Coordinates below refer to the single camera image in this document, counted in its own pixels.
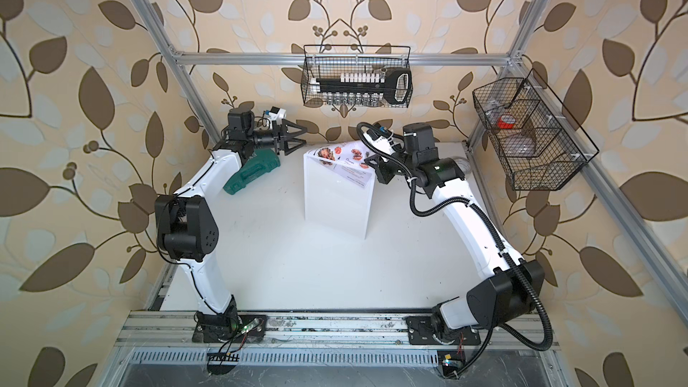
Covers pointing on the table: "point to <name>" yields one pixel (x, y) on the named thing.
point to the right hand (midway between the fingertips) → (368, 159)
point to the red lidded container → (506, 122)
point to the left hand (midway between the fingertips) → (301, 134)
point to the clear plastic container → (520, 145)
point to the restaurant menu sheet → (347, 159)
